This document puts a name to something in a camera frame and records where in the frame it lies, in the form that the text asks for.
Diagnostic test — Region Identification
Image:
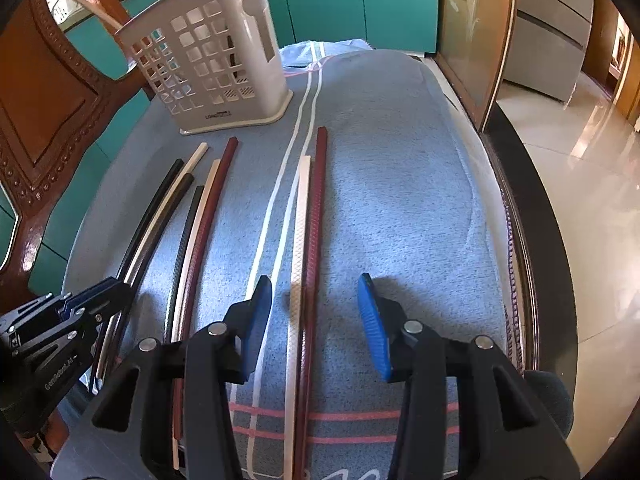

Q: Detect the carved wooden chair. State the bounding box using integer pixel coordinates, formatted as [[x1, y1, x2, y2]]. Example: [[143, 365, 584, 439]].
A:
[[0, 0, 156, 306]]

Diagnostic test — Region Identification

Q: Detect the teal cabinet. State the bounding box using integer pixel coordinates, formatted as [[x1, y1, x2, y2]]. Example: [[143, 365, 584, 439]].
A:
[[62, 0, 441, 161]]

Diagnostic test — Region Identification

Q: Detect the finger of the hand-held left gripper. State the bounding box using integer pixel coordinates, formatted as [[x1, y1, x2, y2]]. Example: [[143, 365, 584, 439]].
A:
[[59, 279, 132, 318], [75, 297, 137, 333]]

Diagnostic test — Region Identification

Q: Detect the wood framed glass door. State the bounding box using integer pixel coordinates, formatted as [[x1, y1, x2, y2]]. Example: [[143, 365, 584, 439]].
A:
[[436, 0, 522, 133]]

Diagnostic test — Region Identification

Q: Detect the blue striped towel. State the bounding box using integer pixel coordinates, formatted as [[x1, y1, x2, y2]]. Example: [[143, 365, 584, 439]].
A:
[[50, 37, 528, 480]]

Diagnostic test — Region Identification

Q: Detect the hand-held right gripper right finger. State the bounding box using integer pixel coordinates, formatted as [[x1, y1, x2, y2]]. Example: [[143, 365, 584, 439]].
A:
[[356, 274, 551, 480]]

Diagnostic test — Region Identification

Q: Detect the black textured chopstick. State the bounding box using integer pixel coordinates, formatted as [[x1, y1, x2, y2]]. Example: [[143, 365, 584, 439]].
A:
[[164, 185, 206, 346]]

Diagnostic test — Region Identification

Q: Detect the grey drawer cabinet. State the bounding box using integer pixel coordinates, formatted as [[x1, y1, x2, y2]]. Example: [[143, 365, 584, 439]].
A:
[[501, 0, 597, 105]]

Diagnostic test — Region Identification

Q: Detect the dark red textured chopstick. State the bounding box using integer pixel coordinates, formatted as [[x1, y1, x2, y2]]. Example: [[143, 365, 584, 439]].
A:
[[292, 126, 329, 480]]

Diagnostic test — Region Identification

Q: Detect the dark brown chopstick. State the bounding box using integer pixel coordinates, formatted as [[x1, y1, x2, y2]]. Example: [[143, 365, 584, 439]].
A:
[[100, 174, 197, 381]]

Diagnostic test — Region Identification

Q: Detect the cream textured chopstick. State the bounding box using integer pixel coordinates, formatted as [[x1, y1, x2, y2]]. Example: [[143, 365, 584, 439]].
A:
[[282, 155, 313, 480]]

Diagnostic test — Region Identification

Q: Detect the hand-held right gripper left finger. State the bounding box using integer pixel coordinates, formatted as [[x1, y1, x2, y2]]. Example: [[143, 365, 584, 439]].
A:
[[90, 275, 273, 480]]

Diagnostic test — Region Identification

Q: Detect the white plastic utensil basket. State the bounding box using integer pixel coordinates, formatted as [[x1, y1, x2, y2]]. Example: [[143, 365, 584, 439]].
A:
[[114, 0, 294, 137]]

